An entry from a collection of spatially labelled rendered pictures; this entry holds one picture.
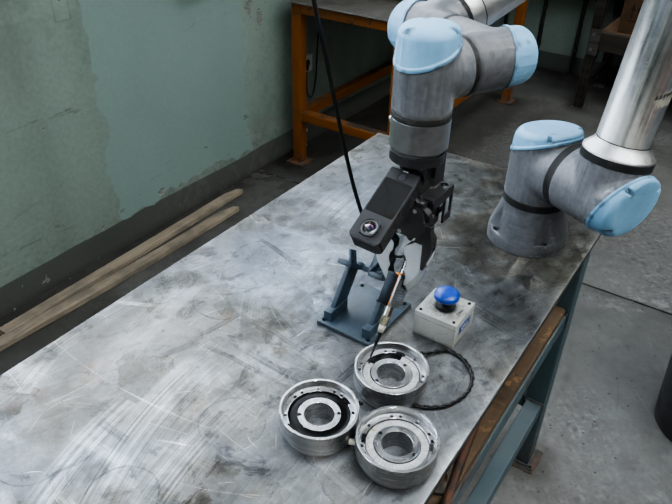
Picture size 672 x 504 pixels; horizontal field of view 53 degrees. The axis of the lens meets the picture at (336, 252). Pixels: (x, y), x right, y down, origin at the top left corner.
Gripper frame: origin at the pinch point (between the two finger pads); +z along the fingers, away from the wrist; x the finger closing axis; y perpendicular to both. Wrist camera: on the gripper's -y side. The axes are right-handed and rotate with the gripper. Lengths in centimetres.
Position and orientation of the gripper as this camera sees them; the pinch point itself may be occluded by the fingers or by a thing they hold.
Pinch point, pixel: (397, 282)
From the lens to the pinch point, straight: 94.8
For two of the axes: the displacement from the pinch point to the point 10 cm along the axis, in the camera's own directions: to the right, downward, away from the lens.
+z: -0.2, 8.3, 5.6
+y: 5.7, -4.5, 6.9
